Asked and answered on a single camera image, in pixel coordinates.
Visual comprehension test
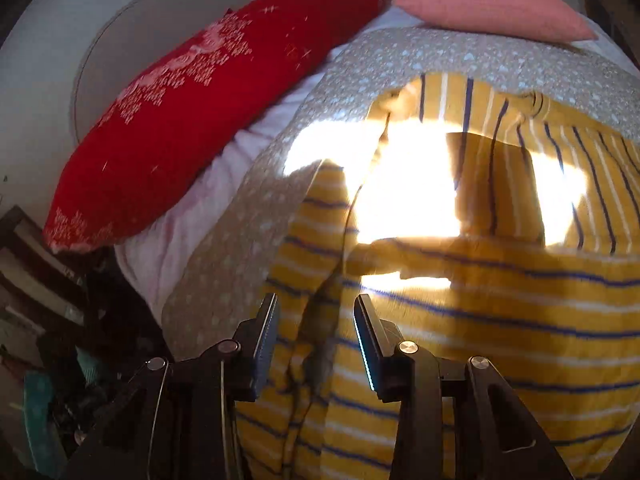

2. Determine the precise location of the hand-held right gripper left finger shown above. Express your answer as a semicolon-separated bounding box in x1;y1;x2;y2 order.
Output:
62;293;280;480

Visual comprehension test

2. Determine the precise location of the yellow striped knit sweater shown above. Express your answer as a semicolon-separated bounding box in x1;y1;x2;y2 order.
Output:
235;72;640;480

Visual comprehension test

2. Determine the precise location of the dark wooden shelf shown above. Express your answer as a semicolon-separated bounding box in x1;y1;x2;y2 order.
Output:
0;205;101;361

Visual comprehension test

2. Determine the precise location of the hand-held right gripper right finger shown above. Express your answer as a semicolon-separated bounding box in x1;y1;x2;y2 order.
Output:
353;293;575;480

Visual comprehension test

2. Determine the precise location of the pink knit pillow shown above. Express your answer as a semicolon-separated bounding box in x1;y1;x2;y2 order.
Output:
392;0;598;43

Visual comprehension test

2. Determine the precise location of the teal cloth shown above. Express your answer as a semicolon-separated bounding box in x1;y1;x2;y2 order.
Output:
22;370;57;477

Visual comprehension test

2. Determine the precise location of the white bed sheet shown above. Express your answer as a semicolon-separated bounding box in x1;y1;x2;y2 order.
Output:
114;0;618;326

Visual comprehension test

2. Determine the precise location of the beige spotted quilt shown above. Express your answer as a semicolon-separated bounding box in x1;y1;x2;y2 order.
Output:
161;27;640;361

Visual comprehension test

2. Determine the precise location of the round grey headboard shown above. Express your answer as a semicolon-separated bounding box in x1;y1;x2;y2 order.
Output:
70;0;261;146

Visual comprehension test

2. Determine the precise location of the red embroidered pillow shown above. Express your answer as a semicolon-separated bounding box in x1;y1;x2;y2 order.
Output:
42;0;393;253

